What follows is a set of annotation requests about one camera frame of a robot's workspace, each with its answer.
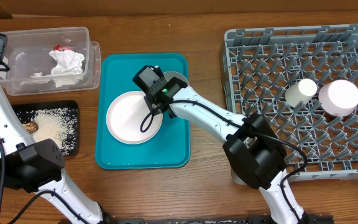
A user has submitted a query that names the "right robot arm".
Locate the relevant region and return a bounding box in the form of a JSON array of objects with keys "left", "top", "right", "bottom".
[{"left": 139, "top": 78, "right": 310, "bottom": 223}]

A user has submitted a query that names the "grey dishwasher rack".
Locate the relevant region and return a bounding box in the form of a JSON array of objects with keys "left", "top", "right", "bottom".
[{"left": 220, "top": 24, "right": 358, "bottom": 181}]

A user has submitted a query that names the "white paper cup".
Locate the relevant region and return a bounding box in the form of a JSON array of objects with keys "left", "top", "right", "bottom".
[{"left": 285, "top": 78, "right": 318, "bottom": 107}]

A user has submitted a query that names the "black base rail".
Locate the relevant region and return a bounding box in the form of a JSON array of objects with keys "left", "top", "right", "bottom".
[{"left": 104, "top": 215, "right": 335, "bottom": 224}]

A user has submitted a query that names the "white napkin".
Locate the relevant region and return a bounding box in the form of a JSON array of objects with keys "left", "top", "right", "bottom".
[{"left": 20, "top": 50, "right": 85, "bottom": 88}]

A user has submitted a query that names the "rice leftovers pile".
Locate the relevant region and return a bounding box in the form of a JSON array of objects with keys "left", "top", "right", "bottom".
[{"left": 16, "top": 107, "right": 78, "bottom": 156}]

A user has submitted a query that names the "grey metal bowl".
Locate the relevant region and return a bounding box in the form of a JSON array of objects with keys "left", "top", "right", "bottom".
[{"left": 163, "top": 71, "right": 189, "bottom": 85}]

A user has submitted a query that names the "large white plate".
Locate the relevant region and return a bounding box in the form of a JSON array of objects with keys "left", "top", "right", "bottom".
[{"left": 106, "top": 91, "right": 163, "bottom": 144}]

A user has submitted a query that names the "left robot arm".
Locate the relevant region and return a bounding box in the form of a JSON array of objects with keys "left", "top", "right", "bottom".
[{"left": 0, "top": 34, "right": 110, "bottom": 223}]

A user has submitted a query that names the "black plastic tray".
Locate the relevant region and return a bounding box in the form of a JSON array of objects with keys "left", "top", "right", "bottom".
[{"left": 12, "top": 100, "right": 80, "bottom": 156}]

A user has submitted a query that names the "clear plastic storage bin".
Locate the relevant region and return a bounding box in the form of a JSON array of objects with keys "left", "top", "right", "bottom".
[{"left": 0, "top": 27, "right": 101, "bottom": 96}]

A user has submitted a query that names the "red snack wrapper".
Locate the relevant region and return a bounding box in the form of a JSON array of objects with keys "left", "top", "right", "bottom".
[{"left": 53, "top": 45, "right": 73, "bottom": 52}]

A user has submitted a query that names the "brown food scrap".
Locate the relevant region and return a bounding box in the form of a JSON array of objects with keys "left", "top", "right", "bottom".
[{"left": 22, "top": 121, "right": 39, "bottom": 134}]

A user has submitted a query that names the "small white plate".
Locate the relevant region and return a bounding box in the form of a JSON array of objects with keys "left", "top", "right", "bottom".
[{"left": 318, "top": 80, "right": 358, "bottom": 117}]

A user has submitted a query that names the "teal serving tray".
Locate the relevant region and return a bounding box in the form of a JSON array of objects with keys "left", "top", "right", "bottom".
[{"left": 95, "top": 53, "right": 191, "bottom": 170}]

